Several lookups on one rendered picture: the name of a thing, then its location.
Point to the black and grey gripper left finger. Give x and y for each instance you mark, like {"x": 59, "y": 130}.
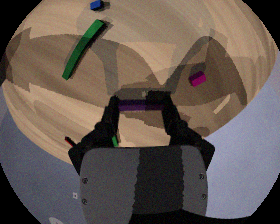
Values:
{"x": 101, "y": 136}

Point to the purple rod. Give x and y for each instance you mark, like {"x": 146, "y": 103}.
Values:
{"x": 140, "y": 105}

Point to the small blue block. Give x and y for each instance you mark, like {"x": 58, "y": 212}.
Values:
{"x": 96, "y": 5}

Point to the green rod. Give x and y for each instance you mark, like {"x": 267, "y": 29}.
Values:
{"x": 115, "y": 141}
{"x": 82, "y": 45}

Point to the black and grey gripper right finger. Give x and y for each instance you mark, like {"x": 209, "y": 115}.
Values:
{"x": 180, "y": 132}

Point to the red rod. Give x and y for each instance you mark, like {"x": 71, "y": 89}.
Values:
{"x": 69, "y": 141}

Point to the small magenta block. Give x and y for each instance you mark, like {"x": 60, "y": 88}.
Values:
{"x": 197, "y": 78}

